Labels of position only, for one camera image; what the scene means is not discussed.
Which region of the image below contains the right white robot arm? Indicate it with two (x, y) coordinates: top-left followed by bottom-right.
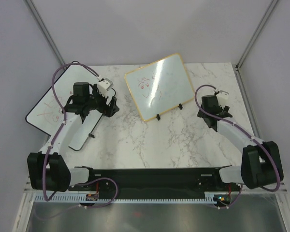
(197, 95), (284, 191)

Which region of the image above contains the right aluminium frame post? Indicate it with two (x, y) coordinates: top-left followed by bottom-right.
(234, 0), (281, 71)

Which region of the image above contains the aluminium frame post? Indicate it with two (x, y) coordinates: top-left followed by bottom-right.
(234, 0), (281, 71)
(24, 0), (65, 65)

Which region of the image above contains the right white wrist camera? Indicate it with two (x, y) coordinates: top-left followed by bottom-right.
(215, 90), (229, 106)

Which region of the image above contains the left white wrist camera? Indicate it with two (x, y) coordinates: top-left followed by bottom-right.
(97, 78), (113, 97)

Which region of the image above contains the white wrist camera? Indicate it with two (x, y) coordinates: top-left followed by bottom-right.
(97, 78), (113, 97)
(215, 90), (229, 106)

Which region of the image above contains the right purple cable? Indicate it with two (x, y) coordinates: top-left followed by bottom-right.
(195, 84), (281, 210)

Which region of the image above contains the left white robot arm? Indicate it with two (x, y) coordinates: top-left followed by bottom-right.
(27, 79), (119, 192)

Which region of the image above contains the left aluminium frame post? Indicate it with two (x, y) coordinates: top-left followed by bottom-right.
(24, 0), (65, 65)

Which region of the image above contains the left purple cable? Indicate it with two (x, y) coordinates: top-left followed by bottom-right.
(35, 62), (118, 220)

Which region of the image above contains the yellow framed whiteboard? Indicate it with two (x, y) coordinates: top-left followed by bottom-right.
(124, 53), (194, 121)

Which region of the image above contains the purple cable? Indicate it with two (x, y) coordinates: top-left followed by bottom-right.
(35, 62), (118, 220)
(195, 84), (281, 210)

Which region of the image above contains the white slotted cable duct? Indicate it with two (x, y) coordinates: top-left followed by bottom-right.
(33, 192), (232, 203)

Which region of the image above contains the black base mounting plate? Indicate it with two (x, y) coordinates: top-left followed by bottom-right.
(69, 167), (240, 199)

